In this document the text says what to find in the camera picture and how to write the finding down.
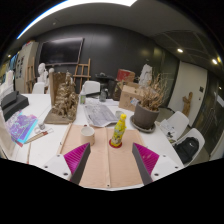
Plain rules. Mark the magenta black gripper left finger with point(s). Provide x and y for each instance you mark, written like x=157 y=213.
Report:
x=76 y=160

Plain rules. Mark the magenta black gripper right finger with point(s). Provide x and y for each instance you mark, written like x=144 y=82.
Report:
x=146 y=161

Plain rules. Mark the yellow drink bottle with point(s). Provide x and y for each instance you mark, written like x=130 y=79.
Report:
x=119 y=130

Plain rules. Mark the white ceramic mug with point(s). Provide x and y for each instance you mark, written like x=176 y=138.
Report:
x=87 y=135

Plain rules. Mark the beige wooden placemat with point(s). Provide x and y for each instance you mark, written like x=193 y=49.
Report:
x=109 y=167

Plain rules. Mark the red round coaster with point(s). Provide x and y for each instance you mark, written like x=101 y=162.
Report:
x=114 y=145

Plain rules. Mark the grey pot with dried plant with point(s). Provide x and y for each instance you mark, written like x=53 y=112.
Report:
x=147 y=109

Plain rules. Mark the black backpack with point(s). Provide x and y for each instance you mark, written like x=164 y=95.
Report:
x=187 y=149

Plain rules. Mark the white chair right far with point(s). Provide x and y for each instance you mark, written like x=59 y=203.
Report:
x=174 y=126

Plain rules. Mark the small paint jar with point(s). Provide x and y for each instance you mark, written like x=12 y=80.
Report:
x=41 y=125

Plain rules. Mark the grey newspaper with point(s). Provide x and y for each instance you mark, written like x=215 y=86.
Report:
x=99 y=115

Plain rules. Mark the small white cup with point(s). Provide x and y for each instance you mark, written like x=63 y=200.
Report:
x=118 y=114

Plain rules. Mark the white chair right near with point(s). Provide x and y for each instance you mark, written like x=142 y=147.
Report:
x=196 y=134

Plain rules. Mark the golden sculpture on board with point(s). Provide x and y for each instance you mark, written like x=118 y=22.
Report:
x=64 y=100

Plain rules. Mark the clear plastic bottle green label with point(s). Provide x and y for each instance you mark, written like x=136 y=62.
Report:
x=82 y=96

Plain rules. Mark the purple colourful painting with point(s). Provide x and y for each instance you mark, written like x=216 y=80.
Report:
x=20 y=126

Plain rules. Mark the cardboard box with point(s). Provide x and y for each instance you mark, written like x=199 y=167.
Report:
x=131 y=94

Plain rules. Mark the white chair behind table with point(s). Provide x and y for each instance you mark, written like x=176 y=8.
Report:
x=91 y=88

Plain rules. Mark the black flat box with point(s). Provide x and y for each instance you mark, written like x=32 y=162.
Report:
x=12 y=103

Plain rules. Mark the white plaster statue right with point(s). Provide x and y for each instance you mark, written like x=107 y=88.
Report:
x=146 y=75

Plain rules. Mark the wooden easel centre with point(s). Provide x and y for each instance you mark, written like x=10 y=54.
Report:
x=82 y=73

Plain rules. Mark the wooden easel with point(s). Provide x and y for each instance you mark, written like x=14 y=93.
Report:
x=30 y=77
x=82 y=73

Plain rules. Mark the red box on cabinet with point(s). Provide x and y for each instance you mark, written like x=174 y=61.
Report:
x=125 y=75

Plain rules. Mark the white plaster bust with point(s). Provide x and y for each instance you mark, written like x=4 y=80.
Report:
x=43 y=74

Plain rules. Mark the wooden easel left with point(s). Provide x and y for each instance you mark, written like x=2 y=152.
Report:
x=30 y=77

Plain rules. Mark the wooden figure by wall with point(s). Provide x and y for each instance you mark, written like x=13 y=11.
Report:
x=187 y=103

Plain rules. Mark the black wall screen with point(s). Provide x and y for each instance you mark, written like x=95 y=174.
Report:
x=61 y=51

